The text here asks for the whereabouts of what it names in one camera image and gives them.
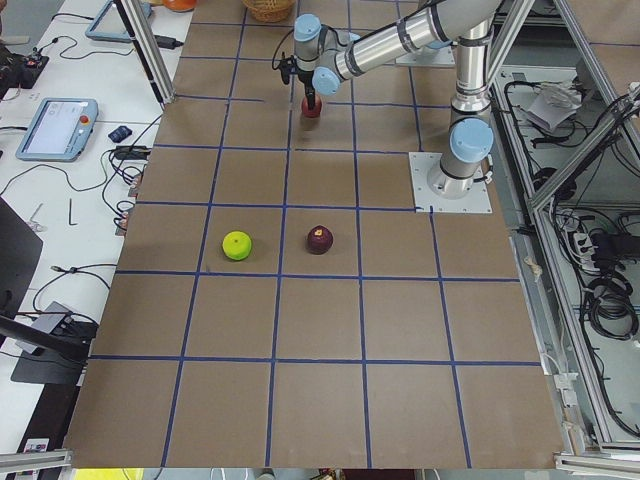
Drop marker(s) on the orange bucket with lid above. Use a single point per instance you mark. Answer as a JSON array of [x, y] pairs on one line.
[[180, 5]]

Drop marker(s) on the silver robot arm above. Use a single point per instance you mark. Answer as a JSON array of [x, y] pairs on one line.
[[324, 58]]

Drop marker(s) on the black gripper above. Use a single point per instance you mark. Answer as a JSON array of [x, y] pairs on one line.
[[308, 85]]

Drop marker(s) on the dark blue small pouch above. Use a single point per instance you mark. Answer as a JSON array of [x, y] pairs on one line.
[[120, 134]]

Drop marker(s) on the black allen key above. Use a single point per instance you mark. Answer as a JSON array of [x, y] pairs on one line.
[[70, 217]]

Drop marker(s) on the far blue teach pendant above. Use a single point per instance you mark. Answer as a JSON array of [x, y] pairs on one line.
[[108, 26]]

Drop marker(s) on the blue teach pendant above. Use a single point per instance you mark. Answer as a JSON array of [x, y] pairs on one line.
[[108, 26], [59, 131]]

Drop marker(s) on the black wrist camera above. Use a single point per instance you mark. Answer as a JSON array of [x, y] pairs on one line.
[[287, 68]]

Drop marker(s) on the green apple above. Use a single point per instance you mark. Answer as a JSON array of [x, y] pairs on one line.
[[237, 245]]

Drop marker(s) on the black monitor stand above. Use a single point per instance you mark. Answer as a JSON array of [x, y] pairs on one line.
[[53, 347]]

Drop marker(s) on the woven wicker basket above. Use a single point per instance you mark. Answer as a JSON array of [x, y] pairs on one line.
[[269, 11]]

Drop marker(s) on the near blue teach pendant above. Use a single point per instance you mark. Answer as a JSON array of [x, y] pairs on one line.
[[59, 131]]

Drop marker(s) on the white power strip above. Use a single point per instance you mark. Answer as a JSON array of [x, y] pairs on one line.
[[583, 249]]

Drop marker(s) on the dark red apple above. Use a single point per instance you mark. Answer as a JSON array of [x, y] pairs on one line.
[[319, 240]]

